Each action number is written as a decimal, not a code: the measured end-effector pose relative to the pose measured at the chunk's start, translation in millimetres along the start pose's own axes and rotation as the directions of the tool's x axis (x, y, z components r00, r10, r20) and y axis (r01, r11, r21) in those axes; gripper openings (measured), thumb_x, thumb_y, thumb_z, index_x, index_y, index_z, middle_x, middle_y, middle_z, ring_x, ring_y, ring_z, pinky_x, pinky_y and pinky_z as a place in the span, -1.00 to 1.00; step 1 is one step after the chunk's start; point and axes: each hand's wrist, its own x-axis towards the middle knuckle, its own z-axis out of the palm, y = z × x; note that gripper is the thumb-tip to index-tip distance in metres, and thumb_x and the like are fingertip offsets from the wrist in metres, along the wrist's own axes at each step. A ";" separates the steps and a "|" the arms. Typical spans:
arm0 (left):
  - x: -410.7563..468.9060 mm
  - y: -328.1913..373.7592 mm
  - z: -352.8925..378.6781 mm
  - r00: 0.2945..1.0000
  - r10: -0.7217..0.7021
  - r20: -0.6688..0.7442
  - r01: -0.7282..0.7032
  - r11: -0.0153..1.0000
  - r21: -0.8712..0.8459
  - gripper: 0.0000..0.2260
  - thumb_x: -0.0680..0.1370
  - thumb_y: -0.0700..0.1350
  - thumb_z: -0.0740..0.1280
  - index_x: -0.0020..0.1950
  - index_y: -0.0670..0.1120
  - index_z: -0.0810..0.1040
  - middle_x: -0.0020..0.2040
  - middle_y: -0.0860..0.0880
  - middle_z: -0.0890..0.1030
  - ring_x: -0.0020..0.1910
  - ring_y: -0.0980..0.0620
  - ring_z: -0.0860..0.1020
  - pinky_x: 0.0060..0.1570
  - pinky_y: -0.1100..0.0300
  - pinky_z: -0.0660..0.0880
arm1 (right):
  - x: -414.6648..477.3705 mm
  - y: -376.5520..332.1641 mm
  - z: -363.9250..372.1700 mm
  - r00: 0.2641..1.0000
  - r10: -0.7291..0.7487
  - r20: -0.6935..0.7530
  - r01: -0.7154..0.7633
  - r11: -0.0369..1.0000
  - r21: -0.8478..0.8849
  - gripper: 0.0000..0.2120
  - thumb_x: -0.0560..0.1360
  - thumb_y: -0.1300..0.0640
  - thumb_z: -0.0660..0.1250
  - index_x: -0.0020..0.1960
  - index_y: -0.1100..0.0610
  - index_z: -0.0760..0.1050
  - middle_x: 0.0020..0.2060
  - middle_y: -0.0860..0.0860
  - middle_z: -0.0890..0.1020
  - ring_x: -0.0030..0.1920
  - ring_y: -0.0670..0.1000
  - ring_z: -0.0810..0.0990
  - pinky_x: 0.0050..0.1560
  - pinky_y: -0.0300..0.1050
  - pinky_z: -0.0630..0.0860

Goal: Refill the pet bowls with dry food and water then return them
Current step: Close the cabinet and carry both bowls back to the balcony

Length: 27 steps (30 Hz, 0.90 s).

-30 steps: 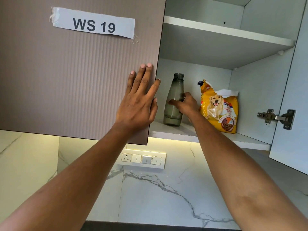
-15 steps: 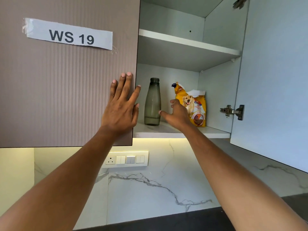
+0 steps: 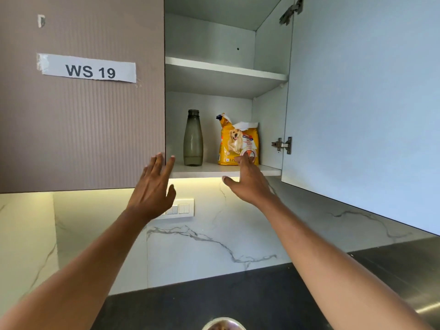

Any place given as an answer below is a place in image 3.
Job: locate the person's right hand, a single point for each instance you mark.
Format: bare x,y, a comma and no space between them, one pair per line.
252,185

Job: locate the person's left hand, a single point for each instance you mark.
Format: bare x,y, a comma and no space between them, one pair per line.
151,195

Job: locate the yellow dog food bag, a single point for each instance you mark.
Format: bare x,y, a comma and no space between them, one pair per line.
230,140

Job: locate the smoky grey water bottle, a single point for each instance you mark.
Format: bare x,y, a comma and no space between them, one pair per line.
193,140

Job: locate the steel food bowl with kibble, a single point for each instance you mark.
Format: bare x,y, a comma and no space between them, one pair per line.
223,321

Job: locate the person's right forearm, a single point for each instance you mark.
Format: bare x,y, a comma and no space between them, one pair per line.
337,271

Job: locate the person's left forearm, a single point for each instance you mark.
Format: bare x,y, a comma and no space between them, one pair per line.
75,281

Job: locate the metal cabinet door hinge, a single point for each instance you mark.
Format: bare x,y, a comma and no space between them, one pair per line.
283,145
292,10

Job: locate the ribbed brown upper cabinet door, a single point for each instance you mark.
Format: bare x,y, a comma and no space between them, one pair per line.
361,99
86,134

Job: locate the white paper label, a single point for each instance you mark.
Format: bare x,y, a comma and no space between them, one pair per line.
86,68

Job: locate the small white tape scrap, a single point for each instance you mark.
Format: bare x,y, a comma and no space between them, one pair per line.
41,21

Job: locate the white wall switch panel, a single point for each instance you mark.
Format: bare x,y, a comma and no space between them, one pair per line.
184,208

